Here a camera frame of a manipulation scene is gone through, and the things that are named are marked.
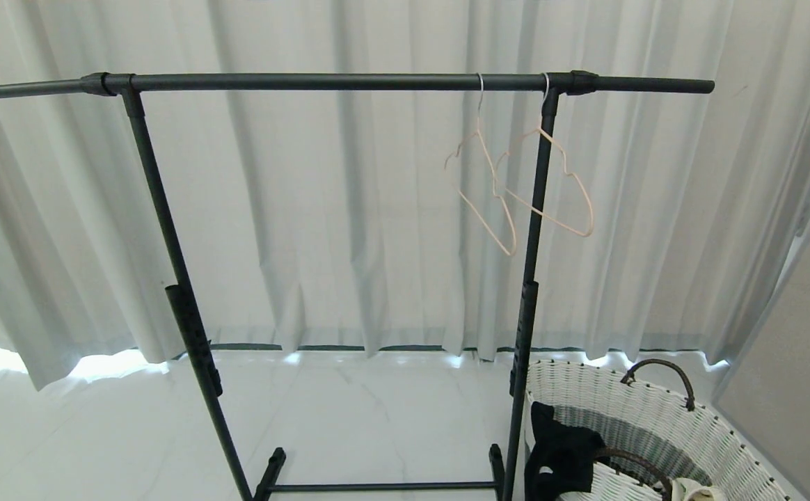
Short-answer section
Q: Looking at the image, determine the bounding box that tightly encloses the cream printed garment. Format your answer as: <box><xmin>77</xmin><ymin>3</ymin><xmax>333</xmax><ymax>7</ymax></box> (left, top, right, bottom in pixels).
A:
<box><xmin>669</xmin><ymin>477</ymin><xmax>727</xmax><ymax>501</ymax></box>

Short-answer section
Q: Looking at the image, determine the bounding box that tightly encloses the black garment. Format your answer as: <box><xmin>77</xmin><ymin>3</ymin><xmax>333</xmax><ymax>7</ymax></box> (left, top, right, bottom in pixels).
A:
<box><xmin>524</xmin><ymin>401</ymin><xmax>612</xmax><ymax>501</ymax></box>

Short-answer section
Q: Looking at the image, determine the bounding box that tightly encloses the black clothes rack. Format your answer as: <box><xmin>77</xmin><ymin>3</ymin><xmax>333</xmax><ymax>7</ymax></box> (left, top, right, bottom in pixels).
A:
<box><xmin>0</xmin><ymin>70</ymin><xmax>716</xmax><ymax>501</ymax></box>

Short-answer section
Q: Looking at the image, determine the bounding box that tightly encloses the white curtain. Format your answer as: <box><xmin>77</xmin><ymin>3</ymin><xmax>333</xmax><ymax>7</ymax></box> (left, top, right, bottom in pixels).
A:
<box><xmin>0</xmin><ymin>0</ymin><xmax>810</xmax><ymax>392</ymax></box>

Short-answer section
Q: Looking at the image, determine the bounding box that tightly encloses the pink clothes hanger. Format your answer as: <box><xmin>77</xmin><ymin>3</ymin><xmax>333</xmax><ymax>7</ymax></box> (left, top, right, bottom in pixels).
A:
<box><xmin>493</xmin><ymin>72</ymin><xmax>596</xmax><ymax>239</ymax></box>
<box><xmin>444</xmin><ymin>73</ymin><xmax>518</xmax><ymax>257</ymax></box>

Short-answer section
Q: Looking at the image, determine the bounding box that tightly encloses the white laundry basket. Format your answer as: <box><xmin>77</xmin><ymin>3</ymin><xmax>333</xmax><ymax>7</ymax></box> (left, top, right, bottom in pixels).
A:
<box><xmin>524</xmin><ymin>358</ymin><xmax>793</xmax><ymax>501</ymax></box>

